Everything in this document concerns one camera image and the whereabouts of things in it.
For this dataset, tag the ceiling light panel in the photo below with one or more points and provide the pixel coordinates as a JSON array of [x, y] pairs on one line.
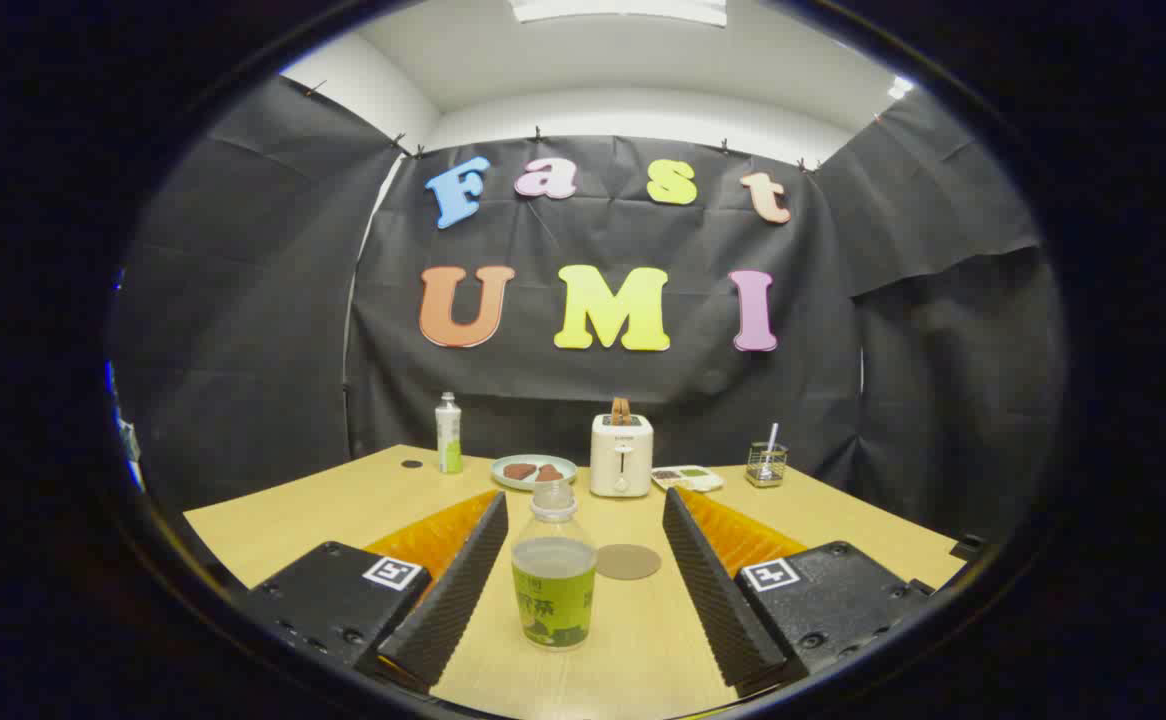
[[618, 9]]

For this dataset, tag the brown bread slice in toaster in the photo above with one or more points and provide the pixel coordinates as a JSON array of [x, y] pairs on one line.
[[621, 408]]

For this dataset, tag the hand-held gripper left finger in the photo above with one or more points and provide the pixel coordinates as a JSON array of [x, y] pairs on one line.
[[448, 600]]

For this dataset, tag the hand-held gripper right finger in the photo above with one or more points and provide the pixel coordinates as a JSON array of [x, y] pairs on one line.
[[718, 600]]

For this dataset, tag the pale green plate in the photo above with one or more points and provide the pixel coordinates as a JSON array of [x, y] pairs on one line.
[[503, 481]]

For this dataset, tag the white utensil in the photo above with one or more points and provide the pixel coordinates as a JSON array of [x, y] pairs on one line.
[[772, 435]]

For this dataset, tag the brown toast piece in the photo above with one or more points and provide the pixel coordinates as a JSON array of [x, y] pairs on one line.
[[519, 470], [549, 474]]

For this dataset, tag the white sauce tray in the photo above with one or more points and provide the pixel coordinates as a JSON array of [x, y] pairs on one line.
[[688, 478]]

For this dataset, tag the round brown coaster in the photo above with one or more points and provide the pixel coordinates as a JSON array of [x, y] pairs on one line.
[[629, 562]]

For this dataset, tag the wooden table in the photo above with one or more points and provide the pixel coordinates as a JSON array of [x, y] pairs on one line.
[[343, 500]]

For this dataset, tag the small white green bottle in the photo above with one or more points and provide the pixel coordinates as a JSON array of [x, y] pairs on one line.
[[449, 440]]

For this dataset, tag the green label juice bottle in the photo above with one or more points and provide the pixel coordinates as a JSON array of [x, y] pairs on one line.
[[553, 600]]

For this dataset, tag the white toaster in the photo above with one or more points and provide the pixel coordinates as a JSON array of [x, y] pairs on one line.
[[621, 460]]

